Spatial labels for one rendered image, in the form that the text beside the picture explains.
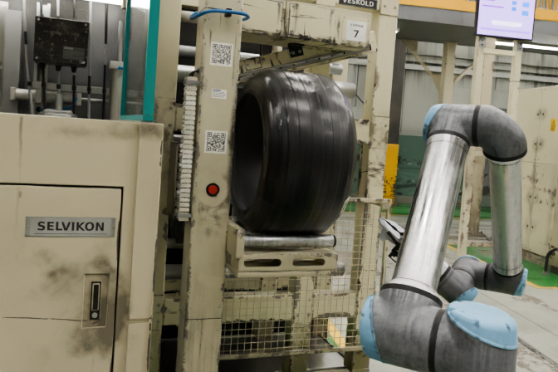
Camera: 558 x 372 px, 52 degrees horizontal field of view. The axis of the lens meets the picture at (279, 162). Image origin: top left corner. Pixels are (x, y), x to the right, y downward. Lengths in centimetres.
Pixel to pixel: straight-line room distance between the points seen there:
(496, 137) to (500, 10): 449
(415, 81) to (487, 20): 637
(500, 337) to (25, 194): 97
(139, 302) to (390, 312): 58
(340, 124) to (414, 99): 1037
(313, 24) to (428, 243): 117
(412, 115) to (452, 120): 1055
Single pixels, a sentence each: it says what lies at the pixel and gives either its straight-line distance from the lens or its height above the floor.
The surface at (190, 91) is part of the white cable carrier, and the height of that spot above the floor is 138.
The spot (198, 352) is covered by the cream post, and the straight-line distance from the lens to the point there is 207.
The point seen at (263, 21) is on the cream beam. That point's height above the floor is 169.
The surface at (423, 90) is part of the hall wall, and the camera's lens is 1230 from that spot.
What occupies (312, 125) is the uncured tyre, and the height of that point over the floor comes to 130.
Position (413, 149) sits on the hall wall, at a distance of 1213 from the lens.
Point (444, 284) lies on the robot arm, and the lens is 190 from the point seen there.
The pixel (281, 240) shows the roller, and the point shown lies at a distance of 195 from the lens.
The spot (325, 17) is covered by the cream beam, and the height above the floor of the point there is 174.
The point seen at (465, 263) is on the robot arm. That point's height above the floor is 88.
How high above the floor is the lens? 127
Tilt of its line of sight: 3 degrees down
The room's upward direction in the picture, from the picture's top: 4 degrees clockwise
